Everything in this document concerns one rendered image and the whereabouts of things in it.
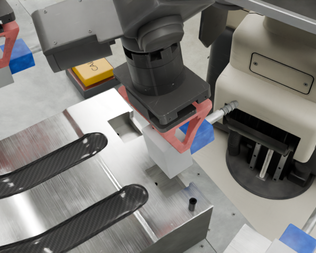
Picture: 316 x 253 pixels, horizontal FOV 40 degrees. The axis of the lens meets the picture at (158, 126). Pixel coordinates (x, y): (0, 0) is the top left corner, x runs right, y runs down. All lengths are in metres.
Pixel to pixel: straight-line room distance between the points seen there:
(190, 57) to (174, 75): 1.71
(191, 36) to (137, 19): 1.97
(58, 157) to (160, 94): 0.24
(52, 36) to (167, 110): 0.13
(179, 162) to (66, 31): 0.23
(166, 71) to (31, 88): 0.47
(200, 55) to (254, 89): 1.33
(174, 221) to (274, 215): 0.78
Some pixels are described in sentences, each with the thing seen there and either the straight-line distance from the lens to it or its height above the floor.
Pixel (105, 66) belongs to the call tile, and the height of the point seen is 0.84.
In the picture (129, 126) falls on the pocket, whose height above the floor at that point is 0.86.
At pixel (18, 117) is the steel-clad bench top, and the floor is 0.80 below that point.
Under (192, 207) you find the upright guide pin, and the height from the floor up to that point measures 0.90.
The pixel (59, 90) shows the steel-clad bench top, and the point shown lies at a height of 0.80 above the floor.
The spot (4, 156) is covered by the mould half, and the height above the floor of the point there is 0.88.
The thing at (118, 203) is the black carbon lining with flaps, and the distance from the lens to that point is 0.58.
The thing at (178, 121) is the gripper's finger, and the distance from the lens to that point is 0.45.
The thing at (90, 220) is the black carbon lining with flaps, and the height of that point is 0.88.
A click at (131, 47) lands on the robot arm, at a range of 0.42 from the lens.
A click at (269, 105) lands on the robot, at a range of 0.85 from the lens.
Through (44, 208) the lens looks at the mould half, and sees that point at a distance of 0.59.
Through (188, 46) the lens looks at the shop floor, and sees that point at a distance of 2.22.
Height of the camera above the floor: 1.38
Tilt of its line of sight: 49 degrees down
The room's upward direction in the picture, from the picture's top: 2 degrees clockwise
